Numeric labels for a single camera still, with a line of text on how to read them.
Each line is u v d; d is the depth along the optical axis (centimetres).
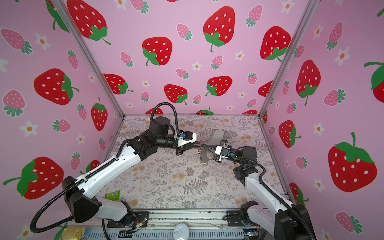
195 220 75
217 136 106
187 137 52
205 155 71
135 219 73
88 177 42
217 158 63
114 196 78
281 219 39
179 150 59
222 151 53
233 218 74
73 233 68
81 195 39
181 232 66
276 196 46
